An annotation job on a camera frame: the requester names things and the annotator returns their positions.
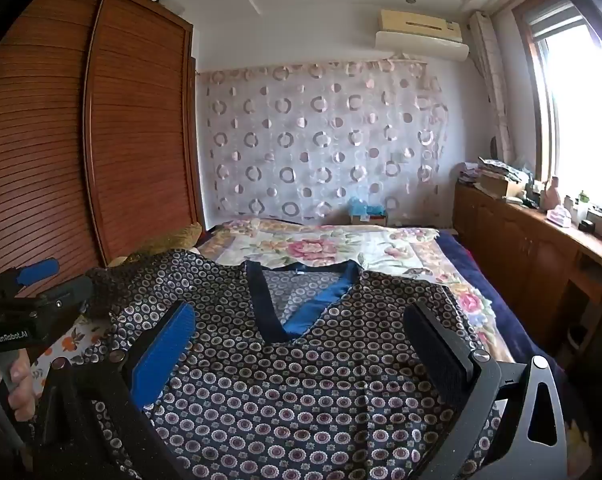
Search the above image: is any white window curtain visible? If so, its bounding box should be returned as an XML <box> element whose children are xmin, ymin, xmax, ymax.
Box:
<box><xmin>468</xmin><ymin>10</ymin><xmax>515</xmax><ymax>162</ymax></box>

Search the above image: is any wooden sideboard cabinet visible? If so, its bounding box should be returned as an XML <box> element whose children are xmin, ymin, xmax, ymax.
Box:
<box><xmin>453</xmin><ymin>182</ymin><xmax>602</xmax><ymax>361</ymax></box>

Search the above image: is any circle-patterned wall curtain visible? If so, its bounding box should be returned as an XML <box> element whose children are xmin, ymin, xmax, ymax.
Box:
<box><xmin>196</xmin><ymin>57</ymin><xmax>449</xmax><ymax>227</ymax></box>

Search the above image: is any wooden slatted wardrobe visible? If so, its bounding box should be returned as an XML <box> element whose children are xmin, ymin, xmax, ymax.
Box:
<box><xmin>0</xmin><ymin>0</ymin><xmax>207</xmax><ymax>301</ymax></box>

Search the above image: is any pile of papers and books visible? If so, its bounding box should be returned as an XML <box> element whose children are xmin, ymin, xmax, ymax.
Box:
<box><xmin>458</xmin><ymin>156</ymin><xmax>537</xmax><ymax>199</ymax></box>

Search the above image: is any floral quilt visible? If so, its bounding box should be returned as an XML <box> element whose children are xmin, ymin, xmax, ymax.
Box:
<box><xmin>196</xmin><ymin>217</ymin><xmax>517</xmax><ymax>367</ymax></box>

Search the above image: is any blue plastic bag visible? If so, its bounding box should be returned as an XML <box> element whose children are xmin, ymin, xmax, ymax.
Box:
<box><xmin>348</xmin><ymin>197</ymin><xmax>388</xmax><ymax>219</ymax></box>

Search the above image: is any navy blue blanket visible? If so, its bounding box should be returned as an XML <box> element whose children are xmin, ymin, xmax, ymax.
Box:
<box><xmin>433</xmin><ymin>227</ymin><xmax>594</xmax><ymax>480</ymax></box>

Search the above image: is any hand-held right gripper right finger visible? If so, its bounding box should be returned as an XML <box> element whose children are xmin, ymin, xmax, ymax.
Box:
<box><xmin>403</xmin><ymin>300</ymin><xmax>568</xmax><ymax>480</ymax></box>

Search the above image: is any orange fruit print bedsheet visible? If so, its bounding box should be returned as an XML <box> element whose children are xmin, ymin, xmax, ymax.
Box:
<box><xmin>30</xmin><ymin>314</ymin><xmax>118</xmax><ymax>392</ymax></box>

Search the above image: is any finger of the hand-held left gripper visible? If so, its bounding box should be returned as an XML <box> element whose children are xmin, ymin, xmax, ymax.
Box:
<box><xmin>0</xmin><ymin>258</ymin><xmax>60</xmax><ymax>301</ymax></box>
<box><xmin>43</xmin><ymin>275</ymin><xmax>94</xmax><ymax>320</ymax></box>

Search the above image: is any pink bottle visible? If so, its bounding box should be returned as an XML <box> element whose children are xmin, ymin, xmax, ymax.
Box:
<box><xmin>540</xmin><ymin>176</ymin><xmax>562</xmax><ymax>212</ymax></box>

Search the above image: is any person's left hand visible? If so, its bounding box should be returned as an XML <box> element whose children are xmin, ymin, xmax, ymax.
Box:
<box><xmin>0</xmin><ymin>352</ymin><xmax>36</xmax><ymax>423</ymax></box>

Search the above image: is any navy circle-patterned shirt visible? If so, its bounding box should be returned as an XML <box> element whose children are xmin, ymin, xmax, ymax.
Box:
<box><xmin>83</xmin><ymin>250</ymin><xmax>504</xmax><ymax>480</ymax></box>

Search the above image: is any window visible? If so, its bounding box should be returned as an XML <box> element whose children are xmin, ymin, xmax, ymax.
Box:
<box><xmin>511</xmin><ymin>0</ymin><xmax>602</xmax><ymax>217</ymax></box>

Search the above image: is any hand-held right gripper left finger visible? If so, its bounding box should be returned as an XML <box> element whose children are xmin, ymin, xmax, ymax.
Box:
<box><xmin>31</xmin><ymin>301</ymin><xmax>202</xmax><ymax>480</ymax></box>

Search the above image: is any wall air conditioner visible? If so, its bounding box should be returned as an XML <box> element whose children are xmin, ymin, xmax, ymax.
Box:
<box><xmin>375</xmin><ymin>8</ymin><xmax>470</xmax><ymax>64</ymax></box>

